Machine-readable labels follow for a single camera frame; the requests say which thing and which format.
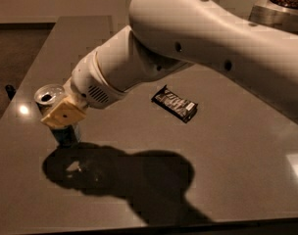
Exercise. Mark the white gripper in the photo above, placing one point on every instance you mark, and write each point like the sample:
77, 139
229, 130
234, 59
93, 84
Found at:
88, 82

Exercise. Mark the silver blue redbull can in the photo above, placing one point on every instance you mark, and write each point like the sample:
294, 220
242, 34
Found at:
53, 103

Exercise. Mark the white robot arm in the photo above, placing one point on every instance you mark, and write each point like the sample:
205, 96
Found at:
164, 36

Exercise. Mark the black rxbar chocolate wrapper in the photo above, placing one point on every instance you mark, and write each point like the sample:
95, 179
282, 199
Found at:
181, 108

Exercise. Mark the small black floor object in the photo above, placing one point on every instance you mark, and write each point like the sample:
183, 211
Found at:
11, 91

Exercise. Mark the metal coffee bean container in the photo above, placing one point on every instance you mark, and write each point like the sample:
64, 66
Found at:
280, 14

